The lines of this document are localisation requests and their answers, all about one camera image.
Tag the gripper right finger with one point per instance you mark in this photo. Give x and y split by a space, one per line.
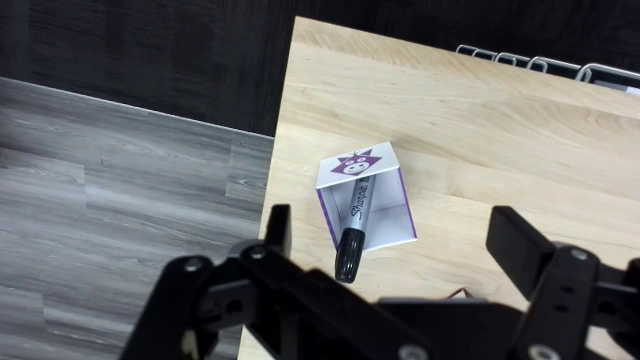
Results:
560 280

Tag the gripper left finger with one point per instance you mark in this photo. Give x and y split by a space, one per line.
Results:
280 280

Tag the grey marker with black cap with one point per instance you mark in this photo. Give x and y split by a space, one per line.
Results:
356 232

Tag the white and purple cardboard box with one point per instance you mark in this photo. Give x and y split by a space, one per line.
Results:
367 197

